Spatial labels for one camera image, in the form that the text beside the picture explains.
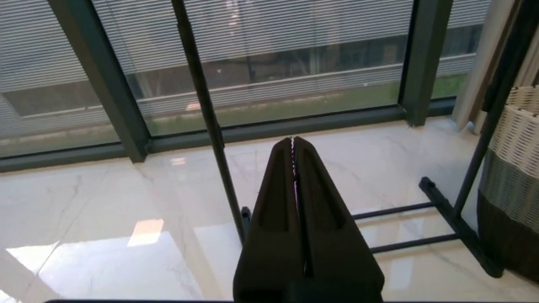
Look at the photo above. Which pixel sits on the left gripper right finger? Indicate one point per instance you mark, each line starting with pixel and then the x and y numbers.
pixel 337 256

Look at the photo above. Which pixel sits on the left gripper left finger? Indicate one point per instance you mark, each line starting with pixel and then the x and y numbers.
pixel 269 252

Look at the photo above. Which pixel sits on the black clothes rack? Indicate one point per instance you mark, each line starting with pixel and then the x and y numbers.
pixel 206 105

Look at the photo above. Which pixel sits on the white laundry basket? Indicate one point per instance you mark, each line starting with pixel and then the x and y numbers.
pixel 513 139

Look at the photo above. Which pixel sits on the beige curtain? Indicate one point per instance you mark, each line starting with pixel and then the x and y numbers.
pixel 476 76

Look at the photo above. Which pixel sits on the window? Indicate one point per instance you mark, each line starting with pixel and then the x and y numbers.
pixel 105 84

